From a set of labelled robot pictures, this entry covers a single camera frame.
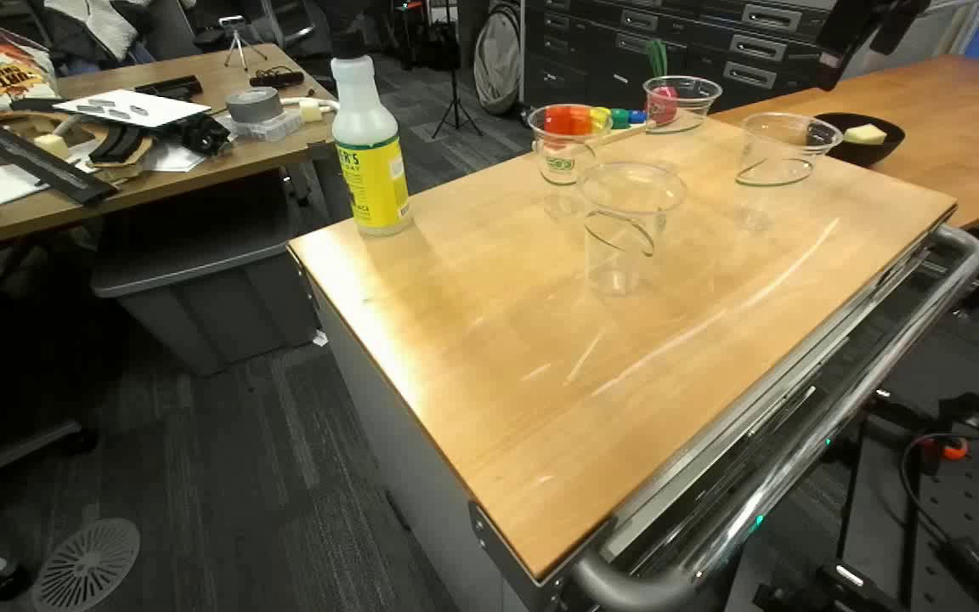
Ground clear plastic cup green logo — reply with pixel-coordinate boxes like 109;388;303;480
731;109;845;236
522;97;605;224
639;71;727;156
573;156;690;301

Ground pale yellow food piece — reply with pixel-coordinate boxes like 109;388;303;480
841;119;890;150

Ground black bowl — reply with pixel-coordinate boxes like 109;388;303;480
807;109;909;170

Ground green ridged plastic object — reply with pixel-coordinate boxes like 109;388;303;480
644;34;672;84

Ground wooden toy base board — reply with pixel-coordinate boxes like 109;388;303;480
531;119;656;161

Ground black tool chest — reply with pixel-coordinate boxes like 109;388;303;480
521;0;858;117

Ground white round fan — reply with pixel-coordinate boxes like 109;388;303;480
470;2;527;117

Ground black tripod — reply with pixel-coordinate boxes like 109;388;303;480
429;0;495;147

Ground white spray bottle yellow label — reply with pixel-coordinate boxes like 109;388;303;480
325;50;416;240

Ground black perforated breadboard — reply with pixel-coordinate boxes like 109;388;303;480
849;451;979;612

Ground black remote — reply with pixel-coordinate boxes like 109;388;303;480
245;66;308;93
134;71;209;103

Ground grey metal tool cart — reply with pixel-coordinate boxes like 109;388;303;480
290;224;975;612

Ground grey tape roll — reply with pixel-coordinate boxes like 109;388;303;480
220;83;284;126

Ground wooden office desk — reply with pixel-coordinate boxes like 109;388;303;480
0;41;345;264

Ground white printed paper sheet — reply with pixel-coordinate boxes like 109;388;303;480
54;84;214;133

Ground white jacket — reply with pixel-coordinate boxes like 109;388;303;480
41;0;144;60

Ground long black bar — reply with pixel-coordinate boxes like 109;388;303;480
0;117;124;208

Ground chips bag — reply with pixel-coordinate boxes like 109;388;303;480
0;23;60;121

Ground small white paper note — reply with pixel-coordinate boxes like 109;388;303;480
0;161;51;208

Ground grey office chair base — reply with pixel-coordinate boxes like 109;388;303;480
0;383;102;604

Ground white round floor grille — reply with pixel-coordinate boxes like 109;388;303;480
26;516;144;612

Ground orange-handled clamp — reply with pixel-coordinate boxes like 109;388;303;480
918;432;975;468

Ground white cable adapter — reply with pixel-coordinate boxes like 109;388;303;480
280;96;339;126

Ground chrome cart handle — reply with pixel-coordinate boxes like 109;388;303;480
570;221;979;612

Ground black coiled cable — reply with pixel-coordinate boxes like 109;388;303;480
90;109;235;164

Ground grey drawer pedestal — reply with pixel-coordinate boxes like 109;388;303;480
90;167;330;381

